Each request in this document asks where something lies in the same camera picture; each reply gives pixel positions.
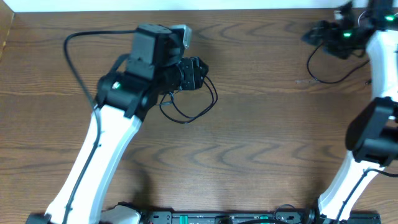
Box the black usb cable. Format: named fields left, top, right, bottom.
left=306, top=42, right=373, bottom=85
left=159, top=75, right=218, bottom=124

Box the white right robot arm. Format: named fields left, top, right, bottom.
left=301, top=0, right=397, bottom=223

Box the black left camera cable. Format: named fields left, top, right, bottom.
left=62, top=29, right=137, bottom=224

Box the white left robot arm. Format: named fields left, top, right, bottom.
left=27, top=24, right=218, bottom=224

